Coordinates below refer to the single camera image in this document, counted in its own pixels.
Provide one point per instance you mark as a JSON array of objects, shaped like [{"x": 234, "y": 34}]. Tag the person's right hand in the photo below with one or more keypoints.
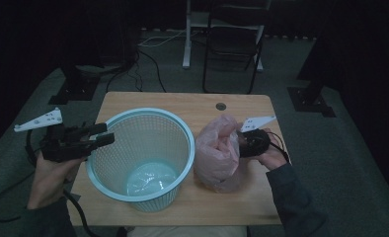
[{"x": 274, "y": 156}]

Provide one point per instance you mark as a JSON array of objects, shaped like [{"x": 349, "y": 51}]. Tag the black stand base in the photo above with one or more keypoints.
[
  {"x": 74, "y": 90},
  {"x": 311, "y": 102}
]

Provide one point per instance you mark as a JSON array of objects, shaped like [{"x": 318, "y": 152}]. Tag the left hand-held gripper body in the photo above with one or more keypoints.
[{"x": 64, "y": 144}]

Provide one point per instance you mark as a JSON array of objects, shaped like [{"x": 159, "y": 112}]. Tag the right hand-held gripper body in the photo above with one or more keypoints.
[{"x": 255, "y": 143}]

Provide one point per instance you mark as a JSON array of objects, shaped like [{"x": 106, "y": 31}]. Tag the black folding chair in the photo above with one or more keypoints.
[{"x": 232, "y": 42}]

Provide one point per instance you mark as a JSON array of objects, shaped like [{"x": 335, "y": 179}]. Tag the light blue plastic basket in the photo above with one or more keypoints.
[{"x": 143, "y": 154}]

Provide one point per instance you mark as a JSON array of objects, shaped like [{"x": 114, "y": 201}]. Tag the white desk frame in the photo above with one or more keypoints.
[{"x": 187, "y": 39}]

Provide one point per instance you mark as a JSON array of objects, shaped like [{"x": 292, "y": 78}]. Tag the pink plastic trash bag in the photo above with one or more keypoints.
[{"x": 215, "y": 154}]

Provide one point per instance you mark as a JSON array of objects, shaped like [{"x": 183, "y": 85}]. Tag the person's left hand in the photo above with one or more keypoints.
[{"x": 51, "y": 181}]

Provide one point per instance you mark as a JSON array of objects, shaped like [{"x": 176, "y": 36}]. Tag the round table grommet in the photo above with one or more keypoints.
[{"x": 220, "y": 106}]

